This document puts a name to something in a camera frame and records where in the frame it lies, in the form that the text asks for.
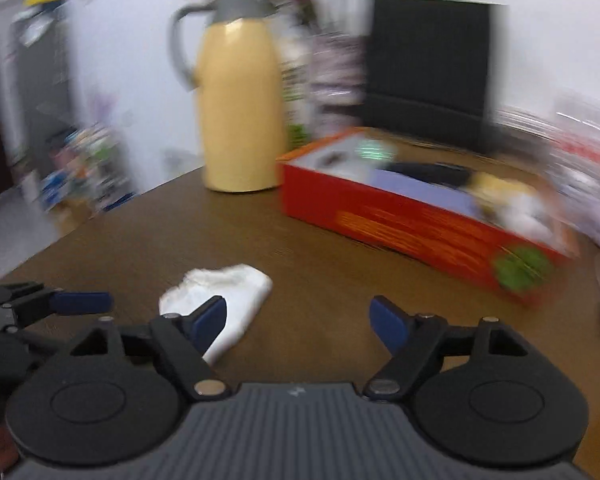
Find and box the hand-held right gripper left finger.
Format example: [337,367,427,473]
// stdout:
[70,296,228,401]

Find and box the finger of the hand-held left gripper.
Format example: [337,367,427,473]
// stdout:
[12,290,113,328]
[0,282,46,306]

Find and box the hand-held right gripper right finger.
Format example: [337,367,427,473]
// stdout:
[364,296,528,401]

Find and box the white cloth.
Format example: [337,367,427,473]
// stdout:
[159,263,273,365]

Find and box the red cardboard box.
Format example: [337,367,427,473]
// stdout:
[277,127,581,308]

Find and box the purple cloth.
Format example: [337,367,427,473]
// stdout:
[367,167,481,218]

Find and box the navy zip pouch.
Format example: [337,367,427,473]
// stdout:
[387,161,476,188]

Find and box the yellow white plush toy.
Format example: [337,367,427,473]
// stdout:
[467,172,556,238]

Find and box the iridescent pouch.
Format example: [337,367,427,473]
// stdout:
[355,140,398,163]

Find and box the yellow thermos jug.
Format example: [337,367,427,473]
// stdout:
[169,0,288,193]

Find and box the white green bottle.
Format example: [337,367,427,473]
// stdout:
[280,35,313,148]

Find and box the mottled purple vase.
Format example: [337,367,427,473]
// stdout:
[310,30,368,136]

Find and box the black paper bag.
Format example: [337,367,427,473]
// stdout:
[362,0,507,157]

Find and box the wire storage rack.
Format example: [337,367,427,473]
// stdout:
[37,125,136,216]

